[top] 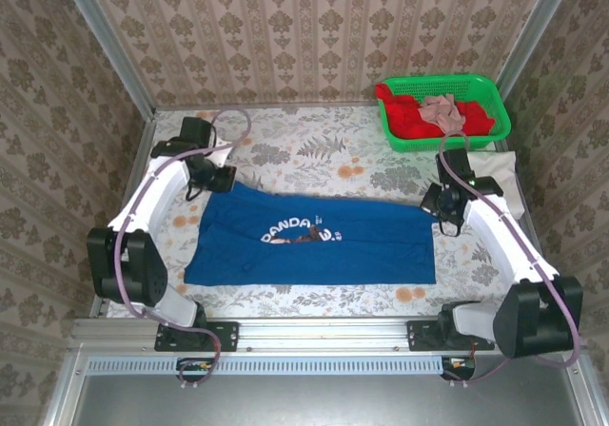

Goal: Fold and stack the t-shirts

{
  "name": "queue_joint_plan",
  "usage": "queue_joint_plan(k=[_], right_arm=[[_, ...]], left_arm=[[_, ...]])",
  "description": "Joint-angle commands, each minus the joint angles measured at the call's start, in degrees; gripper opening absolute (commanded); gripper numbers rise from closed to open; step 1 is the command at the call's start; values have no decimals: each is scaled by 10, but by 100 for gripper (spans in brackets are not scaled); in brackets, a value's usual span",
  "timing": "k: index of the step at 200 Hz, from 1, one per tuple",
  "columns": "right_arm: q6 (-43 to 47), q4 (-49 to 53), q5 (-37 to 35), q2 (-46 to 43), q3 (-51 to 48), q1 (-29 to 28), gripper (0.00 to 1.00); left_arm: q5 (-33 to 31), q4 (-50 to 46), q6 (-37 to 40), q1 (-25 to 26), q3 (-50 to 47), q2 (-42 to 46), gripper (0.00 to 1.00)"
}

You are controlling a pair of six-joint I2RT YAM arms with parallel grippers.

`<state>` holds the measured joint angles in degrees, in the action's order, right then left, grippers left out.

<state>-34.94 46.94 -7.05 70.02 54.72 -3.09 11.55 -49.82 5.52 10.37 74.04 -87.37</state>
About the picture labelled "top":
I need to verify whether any green plastic basket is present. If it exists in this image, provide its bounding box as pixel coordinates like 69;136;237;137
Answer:
375;74;513;153

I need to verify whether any blue printed t-shirt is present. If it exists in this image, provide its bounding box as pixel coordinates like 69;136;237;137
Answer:
184;182;438;288

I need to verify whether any white folded t-shirt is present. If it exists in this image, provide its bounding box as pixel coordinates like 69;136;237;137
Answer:
468;148;527;219

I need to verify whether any pink t-shirt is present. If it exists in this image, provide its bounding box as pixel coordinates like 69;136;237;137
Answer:
417;92;466;133

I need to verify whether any red t-shirt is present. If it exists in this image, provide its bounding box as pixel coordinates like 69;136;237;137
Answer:
374;83;497;141

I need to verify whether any grey metal panel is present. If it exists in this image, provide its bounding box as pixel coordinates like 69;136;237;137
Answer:
70;354;591;426

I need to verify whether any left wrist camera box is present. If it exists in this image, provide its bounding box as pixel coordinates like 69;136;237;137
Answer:
205;143;231;167

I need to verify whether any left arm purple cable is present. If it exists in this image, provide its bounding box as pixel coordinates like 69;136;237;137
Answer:
113;107;252;390

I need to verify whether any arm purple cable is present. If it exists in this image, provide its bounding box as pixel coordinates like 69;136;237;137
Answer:
437;130;582;389
113;107;252;390

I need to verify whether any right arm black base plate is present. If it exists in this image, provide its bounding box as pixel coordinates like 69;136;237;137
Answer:
406;319;495;353

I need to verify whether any aluminium frame post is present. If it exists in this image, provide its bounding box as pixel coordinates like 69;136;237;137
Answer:
494;0;580;95
54;0;157;116

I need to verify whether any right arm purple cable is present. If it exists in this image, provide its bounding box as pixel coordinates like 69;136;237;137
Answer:
437;130;582;389

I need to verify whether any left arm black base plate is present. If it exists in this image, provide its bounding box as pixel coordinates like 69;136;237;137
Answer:
154;319;240;353

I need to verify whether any aluminium mounting rail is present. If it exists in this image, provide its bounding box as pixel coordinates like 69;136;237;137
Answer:
70;316;584;353

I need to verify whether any slotted grey cable duct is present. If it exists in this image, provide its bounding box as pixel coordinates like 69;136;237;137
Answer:
88;355;448;377

